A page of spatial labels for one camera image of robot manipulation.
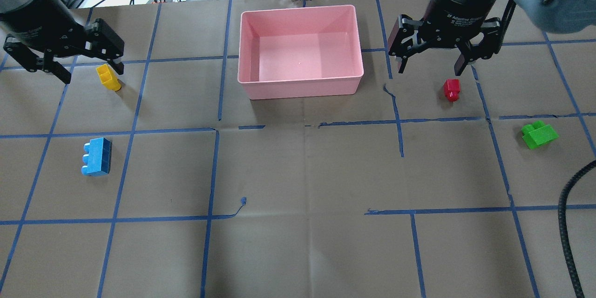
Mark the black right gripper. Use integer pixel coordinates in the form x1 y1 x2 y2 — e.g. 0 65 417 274
387 0 502 76

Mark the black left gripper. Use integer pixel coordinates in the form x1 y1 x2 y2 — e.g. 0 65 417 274
3 18 125 85

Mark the blue toy block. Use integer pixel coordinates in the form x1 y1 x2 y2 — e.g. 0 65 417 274
81 137 112 176

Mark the green toy block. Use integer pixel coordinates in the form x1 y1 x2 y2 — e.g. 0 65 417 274
521 120 559 149

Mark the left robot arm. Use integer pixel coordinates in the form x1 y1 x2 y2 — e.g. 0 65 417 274
0 0 125 84

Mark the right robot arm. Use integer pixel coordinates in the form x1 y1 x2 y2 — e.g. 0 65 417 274
238 0 595 88

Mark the pink plastic box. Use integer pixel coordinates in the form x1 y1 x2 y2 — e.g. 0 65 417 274
237 5 364 100

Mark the yellow toy block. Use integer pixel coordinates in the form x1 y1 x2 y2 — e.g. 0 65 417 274
95 64 122 92

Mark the red toy block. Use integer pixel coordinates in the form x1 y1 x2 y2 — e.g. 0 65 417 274
443 79 461 102

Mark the black corrugated cable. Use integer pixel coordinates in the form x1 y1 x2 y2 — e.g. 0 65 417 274
558 160 596 298

